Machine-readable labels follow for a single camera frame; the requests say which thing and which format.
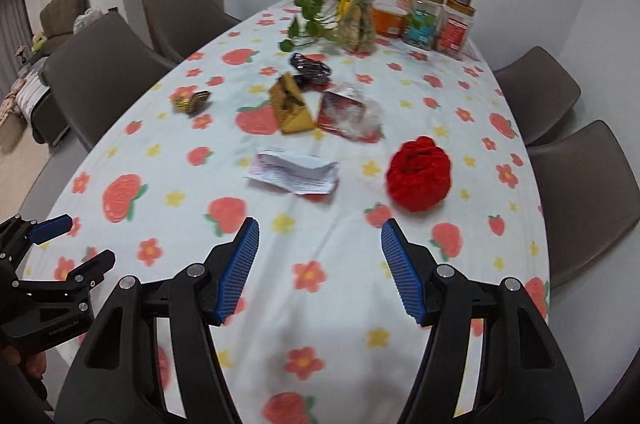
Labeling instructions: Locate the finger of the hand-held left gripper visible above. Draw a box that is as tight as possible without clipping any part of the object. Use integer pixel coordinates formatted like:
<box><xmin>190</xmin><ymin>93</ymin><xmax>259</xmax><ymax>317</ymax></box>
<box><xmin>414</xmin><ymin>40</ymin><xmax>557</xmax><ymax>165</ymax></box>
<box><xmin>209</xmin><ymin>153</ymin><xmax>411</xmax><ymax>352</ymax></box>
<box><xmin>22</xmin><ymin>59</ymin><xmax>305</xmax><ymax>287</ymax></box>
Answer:
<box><xmin>15</xmin><ymin>251</ymin><xmax>117</xmax><ymax>305</ymax></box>
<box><xmin>0</xmin><ymin>214</ymin><xmax>75</xmax><ymax>265</ymax></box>

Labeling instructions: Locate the white plastic bag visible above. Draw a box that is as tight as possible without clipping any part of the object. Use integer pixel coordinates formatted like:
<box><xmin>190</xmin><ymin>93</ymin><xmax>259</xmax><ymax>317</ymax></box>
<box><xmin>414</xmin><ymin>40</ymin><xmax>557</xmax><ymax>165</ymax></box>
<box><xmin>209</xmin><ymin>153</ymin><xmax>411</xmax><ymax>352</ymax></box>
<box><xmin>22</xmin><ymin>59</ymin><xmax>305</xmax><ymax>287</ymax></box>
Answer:
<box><xmin>74</xmin><ymin>8</ymin><xmax>103</xmax><ymax>36</ymax></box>

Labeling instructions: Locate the jar of blue candies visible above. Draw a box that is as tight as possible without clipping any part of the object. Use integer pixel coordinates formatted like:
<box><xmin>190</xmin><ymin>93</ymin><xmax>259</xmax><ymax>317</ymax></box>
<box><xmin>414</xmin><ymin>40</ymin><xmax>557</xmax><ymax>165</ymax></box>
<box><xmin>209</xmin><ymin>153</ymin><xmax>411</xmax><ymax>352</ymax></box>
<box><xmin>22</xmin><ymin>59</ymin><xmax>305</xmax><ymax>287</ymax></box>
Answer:
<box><xmin>402</xmin><ymin>0</ymin><xmax>446</xmax><ymax>50</ymax></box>

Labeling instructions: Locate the white printed wrapper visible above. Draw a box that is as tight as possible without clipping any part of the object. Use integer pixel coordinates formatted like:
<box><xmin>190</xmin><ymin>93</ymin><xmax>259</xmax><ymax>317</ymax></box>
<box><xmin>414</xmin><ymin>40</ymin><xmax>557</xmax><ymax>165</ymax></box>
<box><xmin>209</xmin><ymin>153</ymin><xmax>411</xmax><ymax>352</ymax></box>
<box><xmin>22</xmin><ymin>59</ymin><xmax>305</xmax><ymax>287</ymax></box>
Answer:
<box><xmin>244</xmin><ymin>147</ymin><xmax>341</xmax><ymax>196</ymax></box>

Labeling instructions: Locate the grey-brown dining chair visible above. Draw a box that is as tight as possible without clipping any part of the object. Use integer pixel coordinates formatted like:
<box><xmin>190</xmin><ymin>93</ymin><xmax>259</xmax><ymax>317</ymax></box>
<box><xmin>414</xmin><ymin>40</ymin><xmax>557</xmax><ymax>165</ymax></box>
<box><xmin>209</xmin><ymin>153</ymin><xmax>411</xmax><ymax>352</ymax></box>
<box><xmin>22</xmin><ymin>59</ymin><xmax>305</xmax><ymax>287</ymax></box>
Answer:
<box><xmin>492</xmin><ymin>46</ymin><xmax>582</xmax><ymax>147</ymax></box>
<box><xmin>143</xmin><ymin>0</ymin><xmax>241</xmax><ymax>62</ymax></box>
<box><xmin>42</xmin><ymin>11</ymin><xmax>178</xmax><ymax>152</ymax></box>
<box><xmin>525</xmin><ymin>120</ymin><xmax>640</xmax><ymax>290</ymax></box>

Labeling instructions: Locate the clear plastic red wrapper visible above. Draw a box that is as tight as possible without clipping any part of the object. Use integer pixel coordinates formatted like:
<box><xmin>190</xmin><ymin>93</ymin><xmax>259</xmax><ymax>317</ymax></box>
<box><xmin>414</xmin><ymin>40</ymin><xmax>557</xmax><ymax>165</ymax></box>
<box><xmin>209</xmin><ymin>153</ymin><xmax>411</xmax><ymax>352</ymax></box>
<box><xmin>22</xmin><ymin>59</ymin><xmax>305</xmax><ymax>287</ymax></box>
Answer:
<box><xmin>316</xmin><ymin>84</ymin><xmax>383</xmax><ymax>142</ymax></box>

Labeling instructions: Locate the strawberry flower print tablecloth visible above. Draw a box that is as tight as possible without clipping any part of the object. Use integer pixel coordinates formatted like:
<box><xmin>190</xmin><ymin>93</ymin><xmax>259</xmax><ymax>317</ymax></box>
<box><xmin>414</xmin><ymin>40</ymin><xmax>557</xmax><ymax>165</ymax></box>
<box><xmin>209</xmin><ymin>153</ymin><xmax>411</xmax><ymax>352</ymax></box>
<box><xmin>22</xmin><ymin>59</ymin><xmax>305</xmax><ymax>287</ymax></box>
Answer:
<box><xmin>22</xmin><ymin>0</ymin><xmax>551</xmax><ymax>424</ymax></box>

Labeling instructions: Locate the gold triangular box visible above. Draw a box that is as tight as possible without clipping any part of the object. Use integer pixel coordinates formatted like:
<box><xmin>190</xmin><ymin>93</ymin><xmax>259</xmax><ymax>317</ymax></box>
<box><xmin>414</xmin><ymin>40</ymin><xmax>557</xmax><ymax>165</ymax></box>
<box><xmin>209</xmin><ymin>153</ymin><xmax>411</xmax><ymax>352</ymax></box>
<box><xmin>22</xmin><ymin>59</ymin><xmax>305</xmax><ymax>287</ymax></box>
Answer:
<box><xmin>268</xmin><ymin>73</ymin><xmax>317</xmax><ymax>135</ymax></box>

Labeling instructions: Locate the red label candy jar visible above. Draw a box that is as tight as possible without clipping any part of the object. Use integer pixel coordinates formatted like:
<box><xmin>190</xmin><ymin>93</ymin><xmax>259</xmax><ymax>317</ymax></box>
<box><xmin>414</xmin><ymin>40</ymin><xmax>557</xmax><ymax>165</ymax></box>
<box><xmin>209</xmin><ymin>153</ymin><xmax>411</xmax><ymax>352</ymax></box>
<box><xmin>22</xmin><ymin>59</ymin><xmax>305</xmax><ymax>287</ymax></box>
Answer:
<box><xmin>436</xmin><ymin>0</ymin><xmax>476</xmax><ymax>57</ymax></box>

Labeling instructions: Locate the purple foil wrapper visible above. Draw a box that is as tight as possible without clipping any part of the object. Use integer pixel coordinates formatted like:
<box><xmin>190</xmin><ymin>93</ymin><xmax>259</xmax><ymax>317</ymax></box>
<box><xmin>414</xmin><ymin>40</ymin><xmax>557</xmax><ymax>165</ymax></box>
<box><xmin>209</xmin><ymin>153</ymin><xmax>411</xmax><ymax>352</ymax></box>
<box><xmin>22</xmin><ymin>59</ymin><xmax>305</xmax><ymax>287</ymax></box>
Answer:
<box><xmin>290</xmin><ymin>52</ymin><xmax>332</xmax><ymax>87</ymax></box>

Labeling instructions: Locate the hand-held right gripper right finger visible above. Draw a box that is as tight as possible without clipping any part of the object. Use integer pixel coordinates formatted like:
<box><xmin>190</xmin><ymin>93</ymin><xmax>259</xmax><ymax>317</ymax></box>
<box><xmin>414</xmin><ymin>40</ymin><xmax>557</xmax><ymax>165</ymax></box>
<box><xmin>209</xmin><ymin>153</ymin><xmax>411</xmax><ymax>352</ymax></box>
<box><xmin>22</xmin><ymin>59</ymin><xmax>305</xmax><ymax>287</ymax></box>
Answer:
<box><xmin>381</xmin><ymin>218</ymin><xmax>586</xmax><ymax>424</ymax></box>

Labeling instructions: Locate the small brown gold wrapper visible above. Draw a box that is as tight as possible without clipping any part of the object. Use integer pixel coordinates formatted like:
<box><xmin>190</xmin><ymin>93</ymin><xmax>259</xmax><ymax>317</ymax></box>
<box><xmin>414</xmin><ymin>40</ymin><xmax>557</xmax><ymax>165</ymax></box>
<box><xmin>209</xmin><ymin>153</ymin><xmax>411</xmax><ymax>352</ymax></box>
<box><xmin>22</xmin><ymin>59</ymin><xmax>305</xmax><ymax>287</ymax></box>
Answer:
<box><xmin>171</xmin><ymin>90</ymin><xmax>212</xmax><ymax>116</ymax></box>

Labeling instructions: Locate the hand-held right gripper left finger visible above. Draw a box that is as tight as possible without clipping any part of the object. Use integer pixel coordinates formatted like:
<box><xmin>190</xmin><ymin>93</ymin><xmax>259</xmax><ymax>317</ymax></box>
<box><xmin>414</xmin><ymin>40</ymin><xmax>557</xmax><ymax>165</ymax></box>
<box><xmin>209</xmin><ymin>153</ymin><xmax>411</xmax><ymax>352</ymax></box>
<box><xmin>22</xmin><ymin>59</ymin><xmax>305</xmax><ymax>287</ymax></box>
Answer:
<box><xmin>56</xmin><ymin>216</ymin><xmax>261</xmax><ymax>424</ymax></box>

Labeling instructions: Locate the clear glass vase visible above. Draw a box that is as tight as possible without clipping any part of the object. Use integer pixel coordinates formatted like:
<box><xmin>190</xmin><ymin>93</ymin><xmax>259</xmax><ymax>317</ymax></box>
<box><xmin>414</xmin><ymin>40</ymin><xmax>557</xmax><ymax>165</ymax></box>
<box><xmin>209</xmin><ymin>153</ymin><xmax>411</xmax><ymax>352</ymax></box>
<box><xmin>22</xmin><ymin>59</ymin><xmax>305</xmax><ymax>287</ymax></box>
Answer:
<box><xmin>336</xmin><ymin>0</ymin><xmax>377</xmax><ymax>52</ymax></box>

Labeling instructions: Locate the red rose-shaped cloth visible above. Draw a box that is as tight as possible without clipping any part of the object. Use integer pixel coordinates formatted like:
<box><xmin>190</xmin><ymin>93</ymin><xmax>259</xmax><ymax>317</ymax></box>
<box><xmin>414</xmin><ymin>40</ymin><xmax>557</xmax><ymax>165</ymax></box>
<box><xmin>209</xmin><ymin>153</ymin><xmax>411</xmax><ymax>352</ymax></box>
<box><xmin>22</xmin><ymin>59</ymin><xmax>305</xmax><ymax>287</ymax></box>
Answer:
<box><xmin>386</xmin><ymin>135</ymin><xmax>453</xmax><ymax>212</ymax></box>

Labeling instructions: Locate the grey curtain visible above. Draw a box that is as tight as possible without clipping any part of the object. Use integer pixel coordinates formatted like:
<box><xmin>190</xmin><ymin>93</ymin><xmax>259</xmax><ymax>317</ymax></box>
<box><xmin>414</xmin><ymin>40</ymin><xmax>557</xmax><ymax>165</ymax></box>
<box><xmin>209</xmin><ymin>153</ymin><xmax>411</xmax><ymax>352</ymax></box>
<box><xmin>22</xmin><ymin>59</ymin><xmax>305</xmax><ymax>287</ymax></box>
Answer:
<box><xmin>0</xmin><ymin>0</ymin><xmax>31</xmax><ymax>70</ymax></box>

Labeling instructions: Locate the person's left hand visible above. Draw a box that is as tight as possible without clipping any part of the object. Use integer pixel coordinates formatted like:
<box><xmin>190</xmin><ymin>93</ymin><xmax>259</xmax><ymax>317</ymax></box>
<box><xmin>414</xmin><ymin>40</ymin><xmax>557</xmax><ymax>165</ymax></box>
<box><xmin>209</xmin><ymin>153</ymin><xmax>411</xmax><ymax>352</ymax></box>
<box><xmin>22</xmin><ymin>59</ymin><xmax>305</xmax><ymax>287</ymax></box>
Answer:
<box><xmin>0</xmin><ymin>344</ymin><xmax>48</xmax><ymax>380</ymax></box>

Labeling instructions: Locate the striped blanket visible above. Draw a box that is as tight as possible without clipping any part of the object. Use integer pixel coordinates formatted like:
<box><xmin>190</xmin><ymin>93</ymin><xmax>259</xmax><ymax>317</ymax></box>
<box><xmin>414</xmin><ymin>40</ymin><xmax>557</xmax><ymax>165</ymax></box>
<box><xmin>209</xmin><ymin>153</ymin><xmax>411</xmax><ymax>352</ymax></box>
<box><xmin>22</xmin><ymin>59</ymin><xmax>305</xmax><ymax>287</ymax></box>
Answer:
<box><xmin>0</xmin><ymin>64</ymin><xmax>51</xmax><ymax>130</ymax></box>

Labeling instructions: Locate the orange plastic tub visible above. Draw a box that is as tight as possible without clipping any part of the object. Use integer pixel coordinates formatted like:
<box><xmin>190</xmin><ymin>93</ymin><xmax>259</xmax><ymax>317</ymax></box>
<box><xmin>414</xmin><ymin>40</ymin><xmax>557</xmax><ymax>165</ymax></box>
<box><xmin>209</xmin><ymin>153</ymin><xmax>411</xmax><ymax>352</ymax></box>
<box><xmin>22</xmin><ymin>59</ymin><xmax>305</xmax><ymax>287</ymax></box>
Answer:
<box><xmin>371</xmin><ymin>0</ymin><xmax>408</xmax><ymax>37</ymax></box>

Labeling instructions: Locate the grey-brown sofa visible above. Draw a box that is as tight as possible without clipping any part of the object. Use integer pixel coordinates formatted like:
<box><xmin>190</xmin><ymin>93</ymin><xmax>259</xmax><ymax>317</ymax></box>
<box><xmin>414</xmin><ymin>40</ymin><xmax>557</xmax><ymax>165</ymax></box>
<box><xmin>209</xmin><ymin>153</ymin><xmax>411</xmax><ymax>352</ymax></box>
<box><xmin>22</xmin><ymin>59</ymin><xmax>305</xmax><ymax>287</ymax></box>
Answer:
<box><xmin>39</xmin><ymin>0</ymin><xmax>101</xmax><ymax>50</ymax></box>

